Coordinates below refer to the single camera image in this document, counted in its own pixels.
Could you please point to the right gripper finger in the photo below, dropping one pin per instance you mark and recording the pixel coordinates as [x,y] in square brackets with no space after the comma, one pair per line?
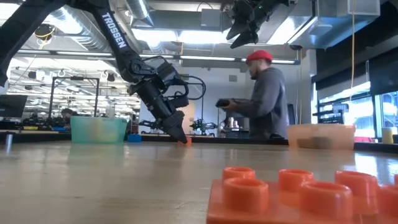
[237,28]
[247,39]

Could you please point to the small orange block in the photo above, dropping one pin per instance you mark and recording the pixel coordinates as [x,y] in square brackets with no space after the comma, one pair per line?
[189,140]

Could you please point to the small blue block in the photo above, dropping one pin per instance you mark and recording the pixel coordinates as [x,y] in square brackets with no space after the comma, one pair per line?
[134,138]

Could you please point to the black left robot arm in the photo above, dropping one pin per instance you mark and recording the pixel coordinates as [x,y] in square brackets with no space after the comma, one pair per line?
[113,29]

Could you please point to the person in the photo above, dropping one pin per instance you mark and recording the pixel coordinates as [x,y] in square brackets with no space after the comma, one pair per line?
[267,99]
[66,115]

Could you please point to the long ceiling light strip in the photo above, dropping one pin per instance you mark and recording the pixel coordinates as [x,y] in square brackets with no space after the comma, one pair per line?
[205,58]

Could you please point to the red crate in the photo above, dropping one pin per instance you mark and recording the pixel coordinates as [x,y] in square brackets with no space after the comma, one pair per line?
[364,139]

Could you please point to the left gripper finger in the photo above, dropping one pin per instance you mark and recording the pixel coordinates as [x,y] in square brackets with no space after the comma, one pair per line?
[183,124]
[174,127]

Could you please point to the black handheld device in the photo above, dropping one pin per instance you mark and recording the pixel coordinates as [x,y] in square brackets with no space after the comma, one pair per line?
[225,102]

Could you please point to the orange translucent plastic bin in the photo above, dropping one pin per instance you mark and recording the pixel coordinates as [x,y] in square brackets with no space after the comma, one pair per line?
[342,135]

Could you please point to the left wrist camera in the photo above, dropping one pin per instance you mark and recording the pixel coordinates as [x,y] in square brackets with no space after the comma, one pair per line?
[168,72]

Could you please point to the black background robot arm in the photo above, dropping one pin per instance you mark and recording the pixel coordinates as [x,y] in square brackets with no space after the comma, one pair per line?
[202,126]

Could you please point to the black monitor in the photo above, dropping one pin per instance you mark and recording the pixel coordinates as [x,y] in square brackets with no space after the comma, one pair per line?
[12,105]

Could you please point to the black gantry frame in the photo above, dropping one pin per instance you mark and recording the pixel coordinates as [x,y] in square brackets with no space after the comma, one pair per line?
[74,78]

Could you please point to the yellow cup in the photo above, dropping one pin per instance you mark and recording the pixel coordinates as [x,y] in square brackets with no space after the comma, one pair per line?
[387,135]

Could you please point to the teal translucent plastic bin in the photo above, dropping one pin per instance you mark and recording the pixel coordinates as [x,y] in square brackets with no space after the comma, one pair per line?
[81,130]

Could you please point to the grey ceiling box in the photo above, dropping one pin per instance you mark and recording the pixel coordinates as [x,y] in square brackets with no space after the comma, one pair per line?
[211,17]

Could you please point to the grey metal post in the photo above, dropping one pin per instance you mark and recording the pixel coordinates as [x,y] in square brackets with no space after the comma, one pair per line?
[8,143]

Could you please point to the long orange block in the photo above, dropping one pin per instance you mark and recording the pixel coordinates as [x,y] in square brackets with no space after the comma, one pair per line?
[280,205]

